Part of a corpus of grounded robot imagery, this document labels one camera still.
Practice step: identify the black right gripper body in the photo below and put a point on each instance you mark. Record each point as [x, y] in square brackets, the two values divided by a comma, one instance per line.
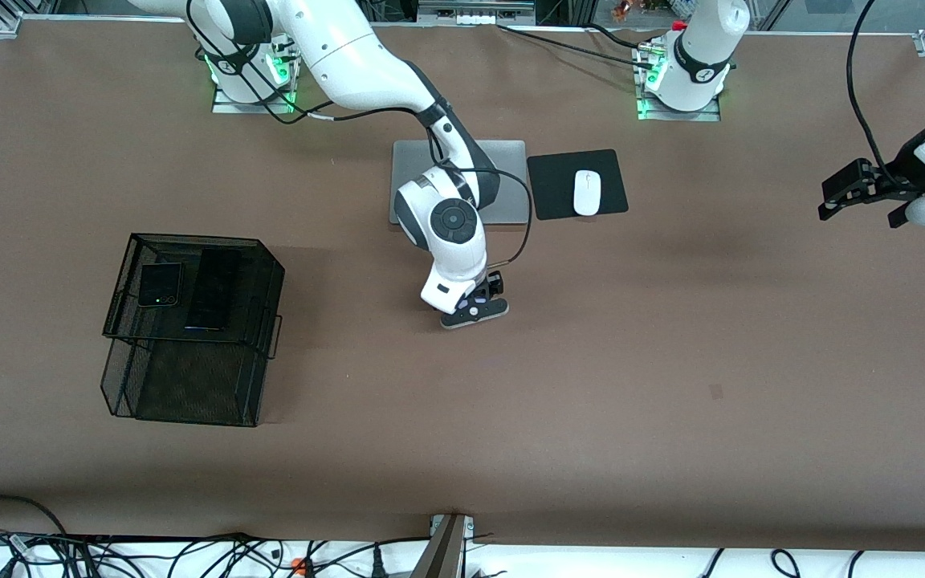
[494, 285]

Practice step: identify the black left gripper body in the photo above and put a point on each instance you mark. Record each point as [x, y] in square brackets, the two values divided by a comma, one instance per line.
[894, 175]

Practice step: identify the black slab smartphone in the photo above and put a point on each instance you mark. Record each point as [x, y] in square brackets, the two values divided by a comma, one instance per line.
[213, 289]

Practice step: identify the black flip phone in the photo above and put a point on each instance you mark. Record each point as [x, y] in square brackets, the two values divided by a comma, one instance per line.
[160, 285]

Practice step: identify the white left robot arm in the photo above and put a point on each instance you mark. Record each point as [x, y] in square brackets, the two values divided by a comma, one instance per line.
[703, 48]

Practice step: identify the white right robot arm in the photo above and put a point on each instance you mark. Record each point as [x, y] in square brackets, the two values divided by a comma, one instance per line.
[350, 56]

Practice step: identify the silver closed laptop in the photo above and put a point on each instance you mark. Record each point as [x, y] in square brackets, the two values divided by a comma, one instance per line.
[511, 181]

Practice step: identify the black mouse pad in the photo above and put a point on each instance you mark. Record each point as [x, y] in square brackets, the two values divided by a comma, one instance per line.
[555, 189]

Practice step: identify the white computer mouse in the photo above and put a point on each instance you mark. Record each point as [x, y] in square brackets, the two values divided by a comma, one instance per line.
[587, 193]

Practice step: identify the white power strip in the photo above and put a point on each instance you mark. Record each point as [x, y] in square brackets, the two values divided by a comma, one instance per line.
[474, 14]

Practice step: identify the black power plug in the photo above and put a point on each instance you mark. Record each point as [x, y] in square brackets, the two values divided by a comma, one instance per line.
[377, 563]

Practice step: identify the black mesh two-tier tray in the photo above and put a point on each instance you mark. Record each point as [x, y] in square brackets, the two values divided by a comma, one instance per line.
[189, 377]

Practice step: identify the small orange connector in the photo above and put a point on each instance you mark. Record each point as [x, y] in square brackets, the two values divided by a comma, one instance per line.
[298, 567]

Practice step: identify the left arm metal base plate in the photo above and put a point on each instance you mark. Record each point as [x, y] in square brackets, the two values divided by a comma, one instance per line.
[651, 114]

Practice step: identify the grey metal camera post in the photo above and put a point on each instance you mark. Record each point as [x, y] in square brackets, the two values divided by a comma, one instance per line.
[442, 554]

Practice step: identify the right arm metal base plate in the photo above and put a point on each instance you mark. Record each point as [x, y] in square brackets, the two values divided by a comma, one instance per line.
[226, 106]

